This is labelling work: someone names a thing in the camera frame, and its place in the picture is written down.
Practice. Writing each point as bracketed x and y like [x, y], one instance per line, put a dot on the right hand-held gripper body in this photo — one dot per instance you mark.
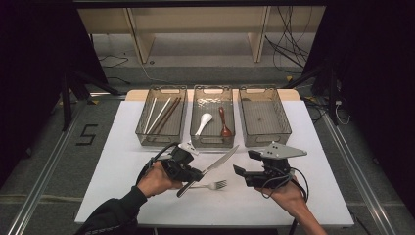
[270, 173]

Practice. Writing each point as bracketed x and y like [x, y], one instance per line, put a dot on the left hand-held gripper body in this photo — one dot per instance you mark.
[179, 164]

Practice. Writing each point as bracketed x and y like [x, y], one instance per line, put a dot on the metal table knife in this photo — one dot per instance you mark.
[221, 160]

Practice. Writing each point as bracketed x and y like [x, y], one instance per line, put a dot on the brown wooden spoon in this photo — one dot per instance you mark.
[225, 130]

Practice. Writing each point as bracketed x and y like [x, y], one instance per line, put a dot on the clear grey plastic bin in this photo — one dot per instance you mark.
[162, 124]
[212, 98]
[263, 117]

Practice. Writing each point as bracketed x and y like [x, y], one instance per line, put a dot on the brown wooden chopstick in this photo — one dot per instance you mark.
[165, 116]
[169, 116]

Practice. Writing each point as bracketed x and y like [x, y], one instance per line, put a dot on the white ceramic spoon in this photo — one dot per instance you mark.
[205, 119]

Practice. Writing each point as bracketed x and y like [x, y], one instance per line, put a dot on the person's left hand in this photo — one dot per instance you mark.
[156, 179]

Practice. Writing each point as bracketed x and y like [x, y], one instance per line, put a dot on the person's right hand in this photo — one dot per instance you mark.
[288, 197]

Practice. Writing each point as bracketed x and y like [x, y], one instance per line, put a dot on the metal fork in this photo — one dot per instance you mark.
[217, 185]

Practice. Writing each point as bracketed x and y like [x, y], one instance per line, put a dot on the white table board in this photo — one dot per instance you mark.
[208, 212]

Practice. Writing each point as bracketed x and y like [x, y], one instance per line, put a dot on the black metal stand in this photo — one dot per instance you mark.
[332, 94]
[67, 101]

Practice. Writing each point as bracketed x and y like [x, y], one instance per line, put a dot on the black curtain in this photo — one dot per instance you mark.
[375, 81]
[36, 65]

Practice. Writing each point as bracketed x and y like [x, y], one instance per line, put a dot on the beige wooden desk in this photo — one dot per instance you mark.
[202, 19]

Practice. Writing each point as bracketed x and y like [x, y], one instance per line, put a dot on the metal floor rail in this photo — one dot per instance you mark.
[42, 184]
[359, 182]

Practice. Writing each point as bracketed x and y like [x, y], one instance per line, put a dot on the black frame beam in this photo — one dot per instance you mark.
[195, 3]

